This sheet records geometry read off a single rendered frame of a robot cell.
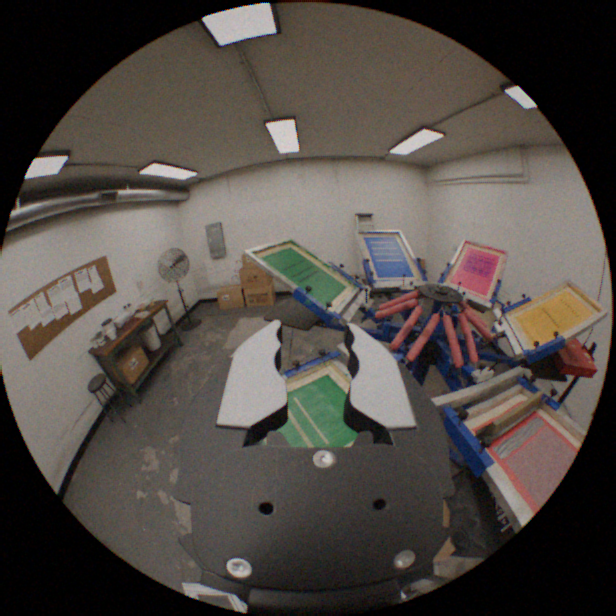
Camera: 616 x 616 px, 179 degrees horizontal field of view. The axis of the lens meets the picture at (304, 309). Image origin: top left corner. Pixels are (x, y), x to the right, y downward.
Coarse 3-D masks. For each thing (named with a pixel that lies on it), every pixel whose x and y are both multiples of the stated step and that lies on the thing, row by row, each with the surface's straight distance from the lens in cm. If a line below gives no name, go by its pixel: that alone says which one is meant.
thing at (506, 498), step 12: (504, 396) 113; (528, 396) 126; (480, 408) 100; (492, 408) 108; (564, 420) 120; (576, 432) 119; (492, 468) 79; (492, 480) 77; (504, 480) 79; (492, 492) 79; (504, 492) 76; (504, 504) 77; (516, 504) 77; (516, 516) 76; (528, 516) 78; (516, 528) 78
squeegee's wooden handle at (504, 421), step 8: (536, 392) 112; (528, 400) 103; (536, 400) 110; (520, 408) 96; (528, 408) 105; (504, 416) 88; (512, 416) 91; (520, 416) 101; (496, 424) 83; (504, 424) 90; (488, 432) 86; (496, 432) 88
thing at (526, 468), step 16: (512, 432) 101; (528, 448) 98; (512, 464) 89; (528, 464) 93; (544, 464) 98; (512, 480) 85; (528, 480) 89; (544, 480) 93; (560, 480) 99; (528, 496) 86; (544, 496) 90
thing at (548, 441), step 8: (512, 408) 114; (528, 416) 114; (520, 424) 107; (536, 432) 108; (544, 432) 110; (552, 432) 113; (560, 432) 117; (528, 440) 102; (536, 440) 104; (544, 440) 107; (552, 440) 109; (560, 440) 113; (568, 440) 116; (536, 448) 101; (544, 448) 103; (552, 448) 106; (560, 448) 109; (568, 448) 112; (576, 448) 116; (544, 456) 100; (552, 456) 103; (560, 456) 106; (568, 456) 109; (552, 464) 100; (560, 464) 103; (568, 464) 106; (560, 472) 101
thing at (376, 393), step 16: (352, 336) 12; (368, 336) 12; (352, 352) 11; (368, 352) 11; (384, 352) 11; (352, 368) 11; (368, 368) 10; (384, 368) 10; (352, 384) 9; (368, 384) 9; (384, 384) 9; (400, 384) 10; (352, 400) 8; (368, 400) 8; (384, 400) 9; (400, 400) 9; (352, 416) 9; (368, 416) 8; (384, 416) 8; (400, 416) 8
